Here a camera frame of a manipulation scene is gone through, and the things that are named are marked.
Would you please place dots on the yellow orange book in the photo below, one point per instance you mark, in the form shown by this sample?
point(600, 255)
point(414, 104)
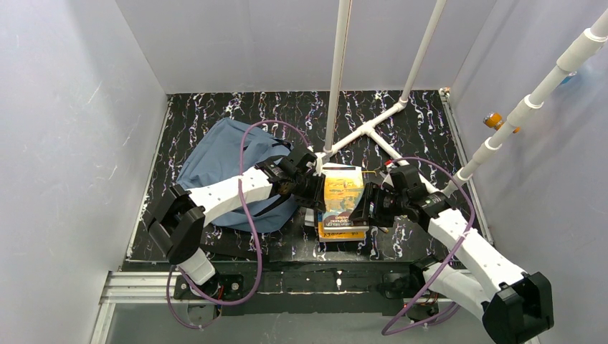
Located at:
point(339, 236)

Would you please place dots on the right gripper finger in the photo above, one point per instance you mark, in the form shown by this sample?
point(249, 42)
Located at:
point(367, 196)
point(360, 216)

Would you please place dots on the dark white book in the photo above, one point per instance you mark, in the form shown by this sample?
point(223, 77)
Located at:
point(339, 167)

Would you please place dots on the aluminium rail base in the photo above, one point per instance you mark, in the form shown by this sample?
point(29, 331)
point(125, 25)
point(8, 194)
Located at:
point(319, 302)

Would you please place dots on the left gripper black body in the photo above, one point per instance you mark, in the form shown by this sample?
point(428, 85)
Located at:
point(310, 190)

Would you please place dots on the blue student backpack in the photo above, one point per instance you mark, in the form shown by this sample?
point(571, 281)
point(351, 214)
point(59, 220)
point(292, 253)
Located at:
point(216, 157)

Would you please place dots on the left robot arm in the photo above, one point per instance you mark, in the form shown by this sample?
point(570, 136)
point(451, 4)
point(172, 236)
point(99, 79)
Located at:
point(177, 222)

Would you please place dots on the orange knob on wall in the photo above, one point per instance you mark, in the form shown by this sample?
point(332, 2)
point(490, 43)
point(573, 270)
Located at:
point(493, 120)

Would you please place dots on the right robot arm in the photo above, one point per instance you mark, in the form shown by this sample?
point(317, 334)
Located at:
point(513, 305)

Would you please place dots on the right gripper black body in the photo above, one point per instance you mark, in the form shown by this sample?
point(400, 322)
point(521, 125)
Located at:
point(372, 207)

